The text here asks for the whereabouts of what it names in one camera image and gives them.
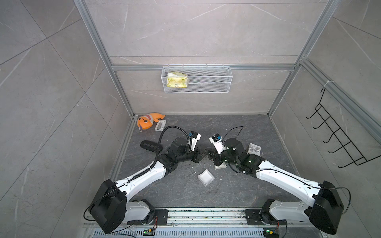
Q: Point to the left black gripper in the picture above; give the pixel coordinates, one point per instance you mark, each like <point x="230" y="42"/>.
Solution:
<point x="196" y="155"/>

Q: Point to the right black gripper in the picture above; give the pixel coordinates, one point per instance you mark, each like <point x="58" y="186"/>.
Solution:
<point x="215" y="156"/>

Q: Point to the white box base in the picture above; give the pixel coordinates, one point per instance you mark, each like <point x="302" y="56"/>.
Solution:
<point x="206" y="178"/>

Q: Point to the white gift box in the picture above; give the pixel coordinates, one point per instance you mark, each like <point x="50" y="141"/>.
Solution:
<point x="254" y="149"/>
<point x="221" y="166"/>

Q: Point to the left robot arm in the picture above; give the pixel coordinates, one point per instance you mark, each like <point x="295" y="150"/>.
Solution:
<point x="112" y="203"/>

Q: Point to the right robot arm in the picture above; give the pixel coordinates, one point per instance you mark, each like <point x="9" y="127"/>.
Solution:
<point x="319" y="203"/>

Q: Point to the black oval ridged object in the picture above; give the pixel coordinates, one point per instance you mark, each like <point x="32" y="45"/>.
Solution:
<point x="151" y="146"/>

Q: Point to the small white rectangular tray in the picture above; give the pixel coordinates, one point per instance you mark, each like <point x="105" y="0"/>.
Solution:
<point x="160" y="125"/>

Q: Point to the orange plush toy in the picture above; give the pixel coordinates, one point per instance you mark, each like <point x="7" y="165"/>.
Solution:
<point x="147" y="121"/>

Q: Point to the yellow crumpled bag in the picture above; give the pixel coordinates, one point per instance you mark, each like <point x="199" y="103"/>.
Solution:
<point x="177" y="80"/>

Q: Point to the white vent grille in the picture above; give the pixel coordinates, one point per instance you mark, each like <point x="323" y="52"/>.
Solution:
<point x="176" y="232"/>

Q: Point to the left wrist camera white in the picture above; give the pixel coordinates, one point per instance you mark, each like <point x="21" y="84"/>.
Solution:
<point x="194" y="138"/>

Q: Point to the metal front rail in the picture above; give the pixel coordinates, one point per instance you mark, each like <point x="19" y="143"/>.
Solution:
<point x="205" y="216"/>

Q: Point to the white wire mesh basket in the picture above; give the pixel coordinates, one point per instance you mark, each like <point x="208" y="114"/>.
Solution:
<point x="202" y="79"/>

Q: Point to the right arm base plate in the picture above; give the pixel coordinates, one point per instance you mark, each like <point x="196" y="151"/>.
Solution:
<point x="256" y="217"/>

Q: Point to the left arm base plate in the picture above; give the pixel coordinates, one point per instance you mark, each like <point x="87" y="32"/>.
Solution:
<point x="158" y="217"/>

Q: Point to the black wall hook rack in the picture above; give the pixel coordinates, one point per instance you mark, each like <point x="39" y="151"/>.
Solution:
<point x="346" y="144"/>

